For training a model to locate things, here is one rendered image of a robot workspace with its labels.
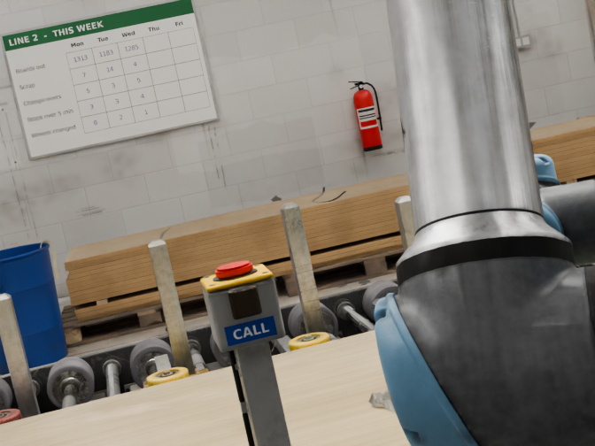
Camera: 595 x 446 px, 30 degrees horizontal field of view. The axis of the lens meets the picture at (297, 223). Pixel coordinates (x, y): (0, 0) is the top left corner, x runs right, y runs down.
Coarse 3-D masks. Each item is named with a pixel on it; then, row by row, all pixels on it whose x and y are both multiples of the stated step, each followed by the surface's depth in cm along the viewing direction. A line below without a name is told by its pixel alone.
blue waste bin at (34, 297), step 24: (0, 264) 652; (24, 264) 657; (48, 264) 675; (0, 288) 654; (24, 288) 658; (48, 288) 671; (24, 312) 659; (48, 312) 669; (0, 336) 661; (24, 336) 660; (48, 336) 669; (0, 360) 666; (48, 360) 669
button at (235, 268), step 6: (228, 264) 117; (234, 264) 116; (240, 264) 116; (246, 264) 115; (216, 270) 116; (222, 270) 115; (228, 270) 114; (234, 270) 114; (240, 270) 114; (246, 270) 115; (216, 276) 116; (222, 276) 115; (228, 276) 114; (234, 276) 114
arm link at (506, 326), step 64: (448, 0) 74; (448, 64) 73; (512, 64) 74; (448, 128) 72; (512, 128) 72; (448, 192) 71; (512, 192) 70; (448, 256) 68; (512, 256) 67; (384, 320) 69; (448, 320) 67; (512, 320) 66; (576, 320) 65; (448, 384) 66; (512, 384) 65; (576, 384) 64
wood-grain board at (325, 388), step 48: (192, 384) 202; (288, 384) 189; (336, 384) 183; (384, 384) 177; (0, 432) 197; (48, 432) 191; (96, 432) 185; (144, 432) 179; (192, 432) 173; (240, 432) 168; (336, 432) 159; (384, 432) 155
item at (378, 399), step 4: (372, 392) 169; (384, 392) 169; (388, 392) 168; (372, 396) 169; (376, 396) 169; (380, 396) 168; (384, 396) 168; (388, 396) 167; (368, 400) 170; (372, 400) 168; (376, 400) 166; (380, 400) 166; (384, 400) 168; (388, 400) 165; (372, 404) 167; (376, 404) 166; (380, 404) 166; (384, 404) 165; (388, 404) 165; (392, 404) 164; (388, 408) 164; (392, 408) 164
